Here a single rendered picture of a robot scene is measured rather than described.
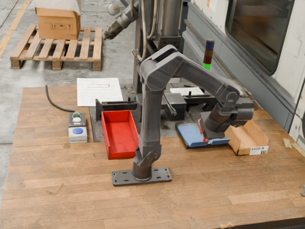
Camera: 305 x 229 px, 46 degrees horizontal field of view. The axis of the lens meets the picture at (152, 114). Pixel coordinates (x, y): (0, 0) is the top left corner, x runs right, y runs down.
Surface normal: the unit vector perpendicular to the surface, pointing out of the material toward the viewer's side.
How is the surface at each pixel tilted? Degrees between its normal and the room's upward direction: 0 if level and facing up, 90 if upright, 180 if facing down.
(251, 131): 90
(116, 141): 0
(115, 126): 0
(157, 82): 90
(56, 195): 0
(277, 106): 90
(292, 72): 90
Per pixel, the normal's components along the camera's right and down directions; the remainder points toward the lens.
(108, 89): 0.06, -0.86
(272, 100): -0.98, 0.02
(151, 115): 0.18, 0.51
